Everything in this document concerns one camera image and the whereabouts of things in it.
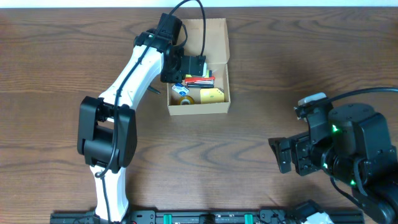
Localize blue white staples box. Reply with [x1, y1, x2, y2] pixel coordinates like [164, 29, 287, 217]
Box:
[172, 83, 190, 96]

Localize red black stapler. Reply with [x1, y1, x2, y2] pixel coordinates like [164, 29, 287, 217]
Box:
[185, 77, 215, 88]

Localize yellow adhesive tape roll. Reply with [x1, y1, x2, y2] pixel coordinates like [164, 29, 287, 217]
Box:
[178, 96, 195, 105]

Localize yellow sticky notepad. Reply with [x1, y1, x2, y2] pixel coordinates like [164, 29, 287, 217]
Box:
[200, 88, 224, 104]

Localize brown cardboard box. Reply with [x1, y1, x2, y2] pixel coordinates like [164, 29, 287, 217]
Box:
[167, 18, 231, 116]

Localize yellow highlighter marker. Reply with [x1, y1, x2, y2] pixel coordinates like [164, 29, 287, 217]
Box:
[185, 70, 212, 79]

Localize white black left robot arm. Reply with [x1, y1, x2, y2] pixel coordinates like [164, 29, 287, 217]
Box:
[74, 13, 187, 223]

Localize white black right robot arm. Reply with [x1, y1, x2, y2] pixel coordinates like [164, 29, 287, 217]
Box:
[268, 103, 397, 223]

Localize black ballpoint pen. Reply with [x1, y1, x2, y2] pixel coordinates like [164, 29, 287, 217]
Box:
[147, 86, 160, 95]

